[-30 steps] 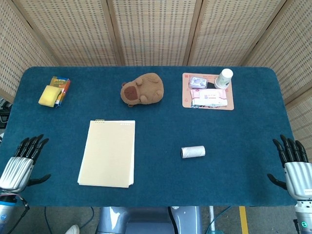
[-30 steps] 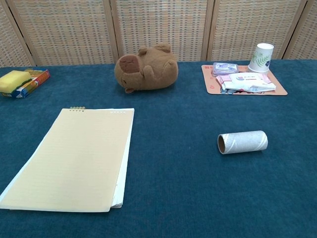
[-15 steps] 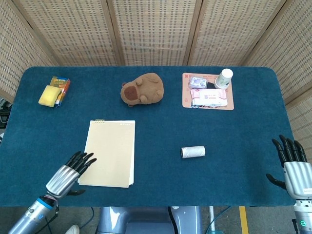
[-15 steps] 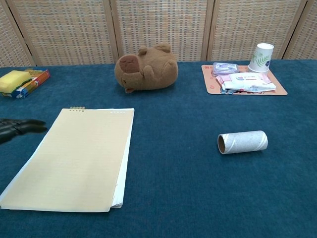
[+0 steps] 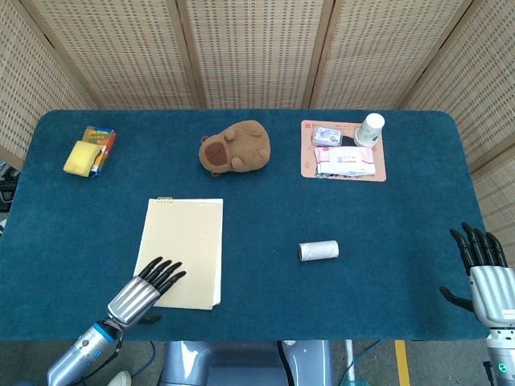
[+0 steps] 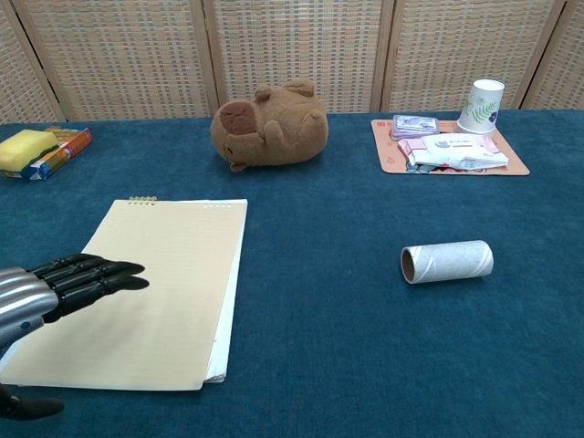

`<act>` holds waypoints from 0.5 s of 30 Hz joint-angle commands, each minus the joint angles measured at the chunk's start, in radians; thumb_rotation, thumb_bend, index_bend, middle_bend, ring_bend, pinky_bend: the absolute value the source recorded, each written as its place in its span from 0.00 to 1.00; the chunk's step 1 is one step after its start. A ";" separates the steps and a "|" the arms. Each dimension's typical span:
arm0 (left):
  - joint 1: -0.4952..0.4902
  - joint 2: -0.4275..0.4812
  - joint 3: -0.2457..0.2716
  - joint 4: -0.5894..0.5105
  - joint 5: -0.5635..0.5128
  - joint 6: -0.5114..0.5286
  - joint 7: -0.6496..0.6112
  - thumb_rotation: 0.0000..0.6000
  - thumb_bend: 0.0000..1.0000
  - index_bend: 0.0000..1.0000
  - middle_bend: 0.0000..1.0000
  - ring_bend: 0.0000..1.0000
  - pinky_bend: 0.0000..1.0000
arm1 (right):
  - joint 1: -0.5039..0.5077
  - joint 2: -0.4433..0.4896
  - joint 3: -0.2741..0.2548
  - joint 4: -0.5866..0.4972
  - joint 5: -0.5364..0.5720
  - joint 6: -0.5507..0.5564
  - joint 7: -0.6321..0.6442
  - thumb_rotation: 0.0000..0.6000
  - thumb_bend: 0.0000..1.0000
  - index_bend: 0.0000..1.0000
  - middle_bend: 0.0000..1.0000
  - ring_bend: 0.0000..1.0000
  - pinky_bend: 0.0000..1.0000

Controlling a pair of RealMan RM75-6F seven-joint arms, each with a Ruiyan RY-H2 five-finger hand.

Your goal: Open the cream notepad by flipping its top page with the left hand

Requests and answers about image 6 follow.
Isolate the pink white wet wipes pack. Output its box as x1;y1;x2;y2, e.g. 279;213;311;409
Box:
397;133;510;168

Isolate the colourful orange blue box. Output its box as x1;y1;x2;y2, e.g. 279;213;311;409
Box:
0;126;94;182

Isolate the woven folding screen panel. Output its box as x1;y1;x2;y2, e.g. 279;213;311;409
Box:
11;0;218;122
203;0;396;115
524;0;584;110
0;0;63;124
381;0;569;113

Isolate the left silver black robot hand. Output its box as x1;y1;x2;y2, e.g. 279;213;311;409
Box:
0;254;151;421

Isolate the small blue-white packet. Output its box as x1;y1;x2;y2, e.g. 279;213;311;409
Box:
391;113;443;140

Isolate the blue carpet table cloth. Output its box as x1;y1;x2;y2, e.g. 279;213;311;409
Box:
0;110;584;438

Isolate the cream notepad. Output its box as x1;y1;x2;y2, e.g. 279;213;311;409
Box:
0;195;249;392

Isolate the white paper roll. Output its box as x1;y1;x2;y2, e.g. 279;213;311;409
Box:
401;239;495;286

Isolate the brown capybara plush toy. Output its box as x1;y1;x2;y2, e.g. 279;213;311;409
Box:
210;78;329;172

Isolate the white paper cup leaf print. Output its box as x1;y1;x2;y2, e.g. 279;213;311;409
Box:
456;78;506;136

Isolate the pink tray mat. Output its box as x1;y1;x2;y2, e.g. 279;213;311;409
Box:
370;117;531;177

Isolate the yellow sponge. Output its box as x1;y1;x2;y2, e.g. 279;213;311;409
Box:
0;129;60;172

